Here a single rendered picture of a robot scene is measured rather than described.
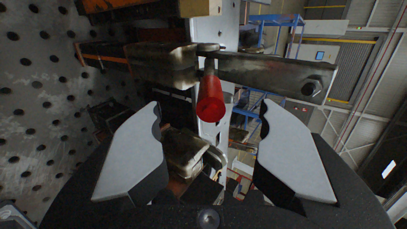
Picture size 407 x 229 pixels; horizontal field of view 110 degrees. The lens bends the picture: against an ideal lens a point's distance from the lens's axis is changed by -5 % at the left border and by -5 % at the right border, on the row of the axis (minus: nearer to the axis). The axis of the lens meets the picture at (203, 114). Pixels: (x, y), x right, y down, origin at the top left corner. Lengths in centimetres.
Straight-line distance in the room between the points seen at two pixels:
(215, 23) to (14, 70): 43
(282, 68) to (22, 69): 49
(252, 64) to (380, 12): 1460
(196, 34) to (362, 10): 1439
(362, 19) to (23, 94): 1466
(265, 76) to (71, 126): 50
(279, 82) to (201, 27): 20
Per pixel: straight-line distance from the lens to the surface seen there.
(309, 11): 1229
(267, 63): 19
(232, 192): 96
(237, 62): 20
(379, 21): 1472
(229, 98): 40
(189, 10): 26
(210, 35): 36
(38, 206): 64
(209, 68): 18
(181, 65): 21
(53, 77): 51
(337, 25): 822
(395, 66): 1519
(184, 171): 28
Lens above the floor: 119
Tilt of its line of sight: 30 degrees down
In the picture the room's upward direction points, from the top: 108 degrees clockwise
